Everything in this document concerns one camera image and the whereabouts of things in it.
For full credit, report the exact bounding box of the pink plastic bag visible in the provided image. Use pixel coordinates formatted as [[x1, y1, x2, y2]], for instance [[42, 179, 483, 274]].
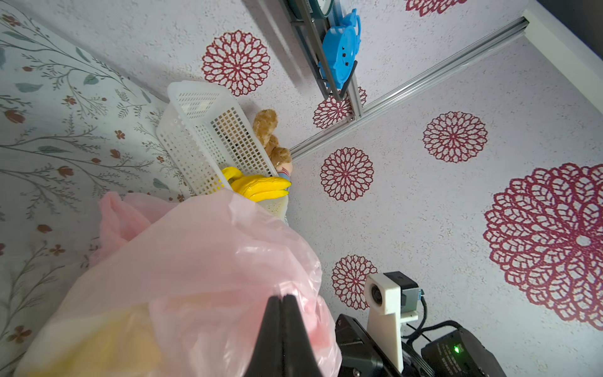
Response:
[[15, 191, 342, 376]]

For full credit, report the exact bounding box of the dark green alarm clock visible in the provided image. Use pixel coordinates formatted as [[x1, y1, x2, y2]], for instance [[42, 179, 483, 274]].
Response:
[[306, 0, 334, 19]]

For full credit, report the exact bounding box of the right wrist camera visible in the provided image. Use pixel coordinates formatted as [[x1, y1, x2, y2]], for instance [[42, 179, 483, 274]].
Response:
[[364, 271, 422, 372]]

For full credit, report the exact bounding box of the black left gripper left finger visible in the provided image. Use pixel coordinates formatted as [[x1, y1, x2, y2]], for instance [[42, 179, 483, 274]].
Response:
[[243, 296, 284, 377]]

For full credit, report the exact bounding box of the small doll blue outfit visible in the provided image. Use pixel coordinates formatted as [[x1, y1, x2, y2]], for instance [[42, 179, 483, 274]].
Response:
[[276, 163, 293, 182]]

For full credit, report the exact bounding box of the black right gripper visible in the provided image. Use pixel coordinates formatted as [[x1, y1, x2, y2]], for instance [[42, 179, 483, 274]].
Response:
[[335, 314, 433, 377]]

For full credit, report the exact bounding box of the brown plush teddy bear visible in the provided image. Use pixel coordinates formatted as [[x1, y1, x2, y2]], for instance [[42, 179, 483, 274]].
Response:
[[252, 109, 292, 171]]

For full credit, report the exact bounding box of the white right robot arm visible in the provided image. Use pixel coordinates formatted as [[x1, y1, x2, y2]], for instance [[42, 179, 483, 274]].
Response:
[[335, 314, 506, 376]]

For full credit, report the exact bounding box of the blue alarm clock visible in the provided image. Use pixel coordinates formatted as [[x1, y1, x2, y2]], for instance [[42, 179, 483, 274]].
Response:
[[322, 9, 361, 90]]

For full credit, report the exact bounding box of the grey wall shelf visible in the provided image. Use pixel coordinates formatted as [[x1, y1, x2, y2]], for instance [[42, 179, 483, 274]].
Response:
[[281, 1, 364, 119]]

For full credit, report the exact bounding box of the white plastic lattice basket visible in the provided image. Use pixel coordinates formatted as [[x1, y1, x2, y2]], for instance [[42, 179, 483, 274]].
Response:
[[155, 81, 277, 195]]

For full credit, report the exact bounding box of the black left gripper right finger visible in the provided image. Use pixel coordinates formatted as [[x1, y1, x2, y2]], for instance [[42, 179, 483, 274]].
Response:
[[282, 295, 322, 377]]

